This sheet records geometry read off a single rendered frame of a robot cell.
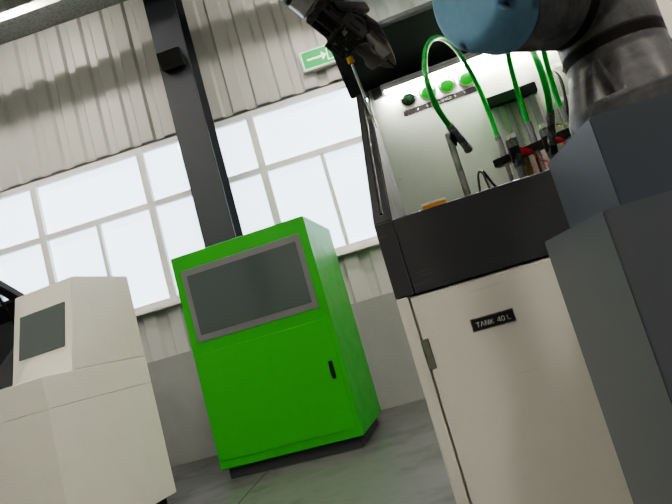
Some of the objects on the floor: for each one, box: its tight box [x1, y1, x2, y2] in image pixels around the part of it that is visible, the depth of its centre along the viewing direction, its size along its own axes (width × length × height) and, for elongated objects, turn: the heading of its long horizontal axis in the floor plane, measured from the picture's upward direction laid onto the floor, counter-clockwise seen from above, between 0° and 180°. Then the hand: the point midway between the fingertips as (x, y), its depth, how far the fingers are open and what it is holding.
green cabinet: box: [171, 216, 381, 479], centre depth 432 cm, size 105×81×162 cm
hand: (391, 60), depth 125 cm, fingers closed
